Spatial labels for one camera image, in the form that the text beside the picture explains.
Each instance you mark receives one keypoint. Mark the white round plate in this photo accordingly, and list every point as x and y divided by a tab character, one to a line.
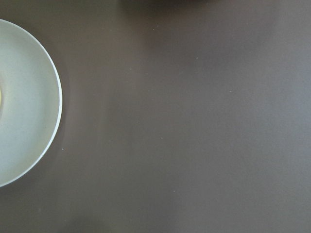
32	101

